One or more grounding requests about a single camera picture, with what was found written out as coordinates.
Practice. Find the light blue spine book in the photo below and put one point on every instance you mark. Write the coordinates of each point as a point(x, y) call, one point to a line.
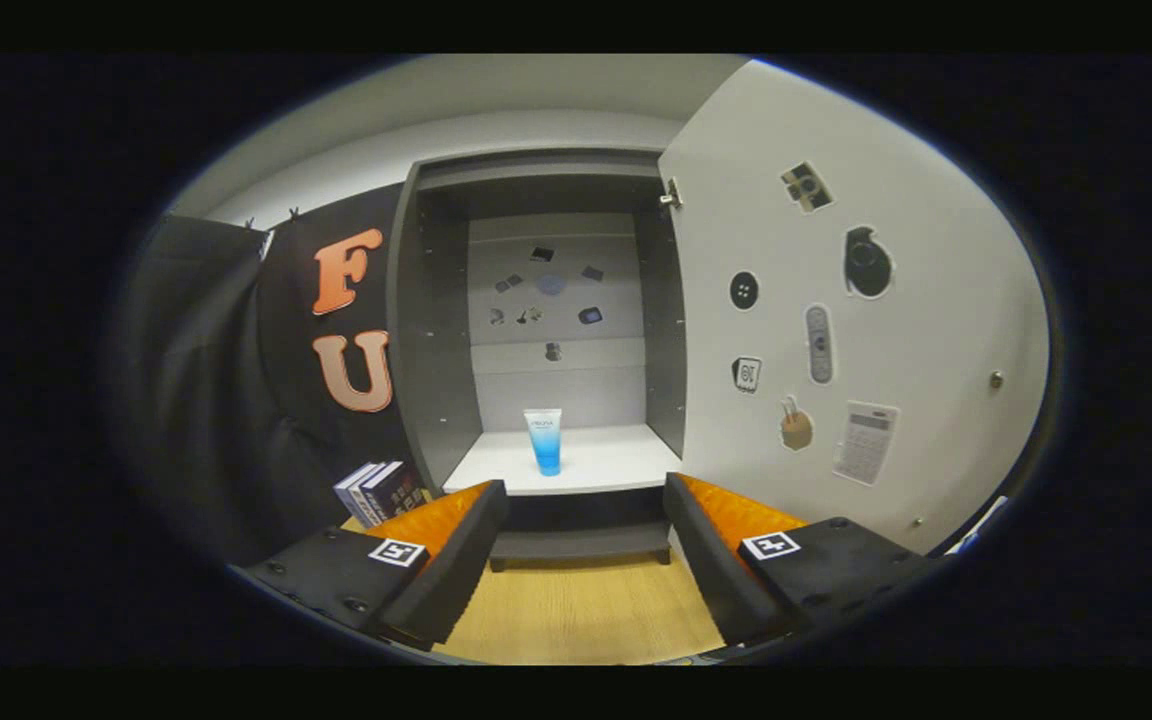
point(356, 495)

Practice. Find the metal door hinge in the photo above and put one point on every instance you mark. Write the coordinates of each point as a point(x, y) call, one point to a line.
point(672, 193)

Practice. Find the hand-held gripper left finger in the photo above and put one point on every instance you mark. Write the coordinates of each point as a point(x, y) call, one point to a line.
point(461, 570)

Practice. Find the grey cabinet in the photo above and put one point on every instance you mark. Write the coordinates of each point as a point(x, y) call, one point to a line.
point(431, 350)

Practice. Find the black backdrop cloth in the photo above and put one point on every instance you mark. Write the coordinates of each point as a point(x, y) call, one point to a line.
point(216, 400)

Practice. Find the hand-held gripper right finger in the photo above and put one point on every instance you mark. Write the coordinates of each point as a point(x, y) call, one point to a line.
point(711, 570)

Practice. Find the blue white cosmetic tube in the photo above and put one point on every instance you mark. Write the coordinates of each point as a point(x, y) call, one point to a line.
point(544, 445)

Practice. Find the dark blue book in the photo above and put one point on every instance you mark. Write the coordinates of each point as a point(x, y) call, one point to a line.
point(396, 490)

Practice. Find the white cabinet shelf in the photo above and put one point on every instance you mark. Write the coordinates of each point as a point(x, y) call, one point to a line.
point(616, 460)

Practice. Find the beige cabinet door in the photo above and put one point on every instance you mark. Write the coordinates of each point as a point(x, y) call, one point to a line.
point(936, 300)

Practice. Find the white blue object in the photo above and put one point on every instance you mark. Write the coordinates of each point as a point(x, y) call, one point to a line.
point(971, 535)

